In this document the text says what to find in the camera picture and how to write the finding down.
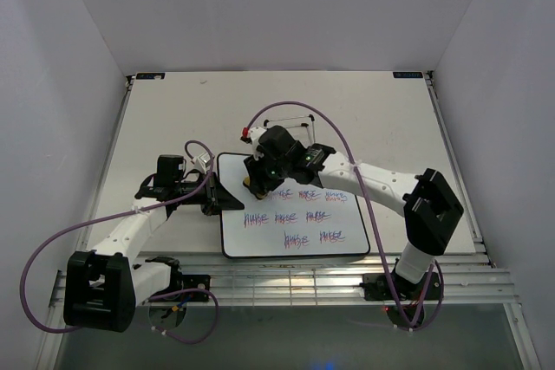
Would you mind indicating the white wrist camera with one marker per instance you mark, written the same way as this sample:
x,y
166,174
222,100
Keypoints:
x,y
203,162
252,137

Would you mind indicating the left blue table label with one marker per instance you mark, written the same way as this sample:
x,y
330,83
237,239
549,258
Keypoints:
x,y
150,76

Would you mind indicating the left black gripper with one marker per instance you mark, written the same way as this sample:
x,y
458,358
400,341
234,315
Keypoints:
x,y
218,198

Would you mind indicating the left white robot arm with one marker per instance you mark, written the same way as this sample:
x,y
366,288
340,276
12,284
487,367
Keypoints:
x,y
104,285

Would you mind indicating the blue table label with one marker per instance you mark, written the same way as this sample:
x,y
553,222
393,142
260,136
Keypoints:
x,y
150,76
407,75

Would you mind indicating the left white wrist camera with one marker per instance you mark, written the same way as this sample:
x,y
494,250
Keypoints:
x,y
203,162

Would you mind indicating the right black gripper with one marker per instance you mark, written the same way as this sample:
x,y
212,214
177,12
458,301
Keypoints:
x,y
258,184

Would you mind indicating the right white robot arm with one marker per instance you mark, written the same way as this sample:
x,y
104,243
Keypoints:
x,y
427,203

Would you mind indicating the metal wire board stand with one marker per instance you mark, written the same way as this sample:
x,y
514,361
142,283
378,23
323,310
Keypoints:
x,y
301,127

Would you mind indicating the white whiteboard black frame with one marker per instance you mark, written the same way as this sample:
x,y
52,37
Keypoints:
x,y
293,220

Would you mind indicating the yellow bone-shaped eraser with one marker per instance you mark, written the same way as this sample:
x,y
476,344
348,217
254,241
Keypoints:
x,y
254,188

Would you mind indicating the right blue table label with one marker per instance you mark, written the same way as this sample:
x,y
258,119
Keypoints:
x,y
407,75

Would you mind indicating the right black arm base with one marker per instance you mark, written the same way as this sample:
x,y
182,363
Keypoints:
x,y
375,288

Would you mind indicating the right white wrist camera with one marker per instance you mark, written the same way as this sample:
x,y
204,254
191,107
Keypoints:
x,y
252,137

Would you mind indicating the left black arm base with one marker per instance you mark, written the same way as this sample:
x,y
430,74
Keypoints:
x,y
185,288

